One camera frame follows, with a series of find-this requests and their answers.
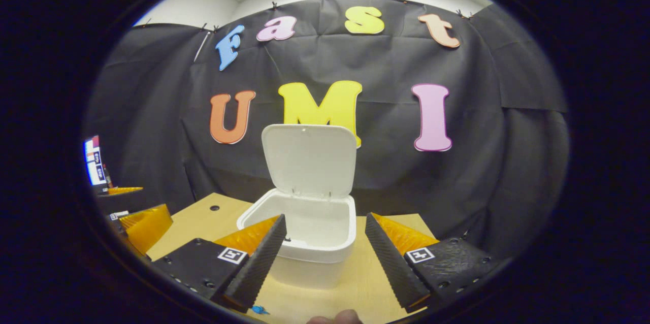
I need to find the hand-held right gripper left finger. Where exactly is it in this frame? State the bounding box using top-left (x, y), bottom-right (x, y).
top-left (151, 214), bottom-right (288, 313)

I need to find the white desktop garbage bin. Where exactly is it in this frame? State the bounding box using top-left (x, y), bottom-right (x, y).
top-left (237, 124), bottom-right (358, 290)

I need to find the wooden desktop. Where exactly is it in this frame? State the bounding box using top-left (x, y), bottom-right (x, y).
top-left (146, 192), bottom-right (442, 324)

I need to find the computer monitor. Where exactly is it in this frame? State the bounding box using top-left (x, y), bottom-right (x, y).
top-left (84, 135), bottom-right (108, 186)

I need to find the black backdrop cloth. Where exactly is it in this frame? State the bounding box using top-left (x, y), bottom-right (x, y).
top-left (84, 0), bottom-right (569, 264)

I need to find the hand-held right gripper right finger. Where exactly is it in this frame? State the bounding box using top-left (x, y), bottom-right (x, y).
top-left (365, 212), bottom-right (511, 313)

